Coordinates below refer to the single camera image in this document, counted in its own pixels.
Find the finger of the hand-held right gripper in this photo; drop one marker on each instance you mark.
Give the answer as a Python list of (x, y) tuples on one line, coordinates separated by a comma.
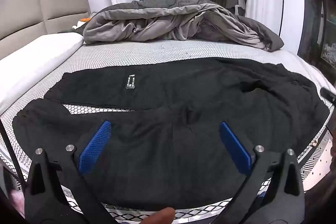
[(328, 95)]

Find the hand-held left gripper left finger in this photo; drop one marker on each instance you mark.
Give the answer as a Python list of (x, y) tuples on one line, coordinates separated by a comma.
[(95, 146)]

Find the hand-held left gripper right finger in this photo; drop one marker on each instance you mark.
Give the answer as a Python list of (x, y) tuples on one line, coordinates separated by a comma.
[(235, 146)]

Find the black pants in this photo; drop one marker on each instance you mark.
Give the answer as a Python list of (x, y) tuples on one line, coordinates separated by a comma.
[(157, 98)]

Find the person's left hand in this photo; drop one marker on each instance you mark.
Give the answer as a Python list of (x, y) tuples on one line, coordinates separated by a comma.
[(157, 216)]

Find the dark glass cabinet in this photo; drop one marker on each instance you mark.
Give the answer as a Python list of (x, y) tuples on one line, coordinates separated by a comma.
[(315, 16)]

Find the white pillow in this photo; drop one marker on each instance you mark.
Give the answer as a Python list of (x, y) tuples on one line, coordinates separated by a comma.
[(34, 56)]

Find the white chair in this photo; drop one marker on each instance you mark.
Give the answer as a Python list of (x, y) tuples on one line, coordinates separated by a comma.
[(241, 5)]

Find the orange white stuffed toy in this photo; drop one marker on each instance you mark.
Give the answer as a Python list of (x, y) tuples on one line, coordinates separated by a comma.
[(84, 20)]

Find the grey duvet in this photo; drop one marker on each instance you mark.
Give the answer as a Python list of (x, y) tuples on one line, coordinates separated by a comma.
[(157, 22)]

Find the beige padded headboard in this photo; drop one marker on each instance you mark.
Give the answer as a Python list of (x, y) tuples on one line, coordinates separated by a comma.
[(39, 8)]

